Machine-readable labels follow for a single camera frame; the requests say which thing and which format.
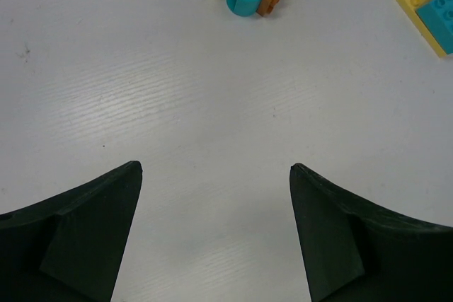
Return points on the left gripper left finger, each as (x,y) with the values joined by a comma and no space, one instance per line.
(69,247)

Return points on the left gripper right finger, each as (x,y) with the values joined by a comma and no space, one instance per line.
(356,250)

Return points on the teal lego brick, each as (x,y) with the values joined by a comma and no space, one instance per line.
(437,17)

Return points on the yellow lego brick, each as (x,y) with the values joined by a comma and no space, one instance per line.
(409,7)

